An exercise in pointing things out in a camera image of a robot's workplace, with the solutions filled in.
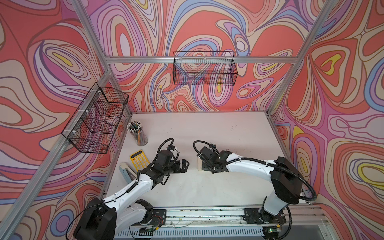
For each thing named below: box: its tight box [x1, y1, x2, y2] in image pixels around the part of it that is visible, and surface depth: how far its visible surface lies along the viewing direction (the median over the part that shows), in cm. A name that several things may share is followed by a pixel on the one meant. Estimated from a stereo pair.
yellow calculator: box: [129, 149, 150, 172], surface depth 95 cm
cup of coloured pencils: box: [127, 120, 149, 147], surface depth 93 cm
